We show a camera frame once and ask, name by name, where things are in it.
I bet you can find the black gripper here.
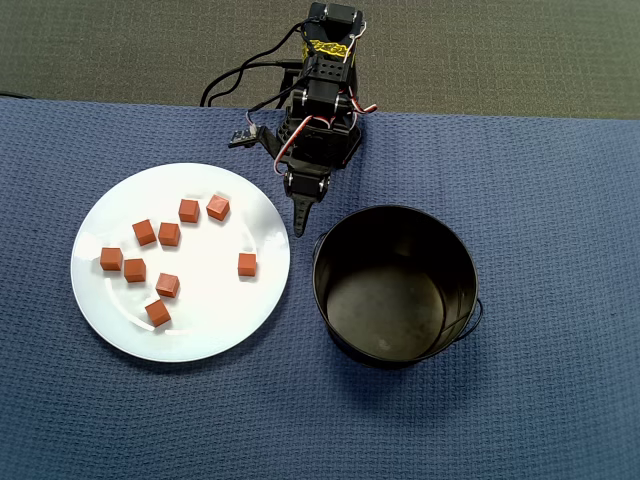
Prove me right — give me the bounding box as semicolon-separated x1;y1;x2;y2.
275;115;360;239

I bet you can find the white red arm servo wire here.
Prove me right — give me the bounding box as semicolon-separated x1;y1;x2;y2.
339;19;379;116

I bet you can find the blue waffle cloth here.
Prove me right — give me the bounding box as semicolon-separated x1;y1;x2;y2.
0;97;640;480

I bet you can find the black metal bucket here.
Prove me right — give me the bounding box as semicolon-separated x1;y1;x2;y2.
311;204;485;371

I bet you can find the black base cable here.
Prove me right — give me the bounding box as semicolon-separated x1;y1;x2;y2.
199;58;304;109

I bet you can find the black camera cable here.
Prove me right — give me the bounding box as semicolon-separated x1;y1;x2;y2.
205;19;312;129

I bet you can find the white round plate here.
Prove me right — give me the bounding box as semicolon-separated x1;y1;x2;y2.
70;162;292;363

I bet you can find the small wrist camera board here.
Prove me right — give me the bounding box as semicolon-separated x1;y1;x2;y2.
228;124;262;150

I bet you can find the white red gripper servo wire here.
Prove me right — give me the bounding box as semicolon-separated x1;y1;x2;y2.
273;115;331;176

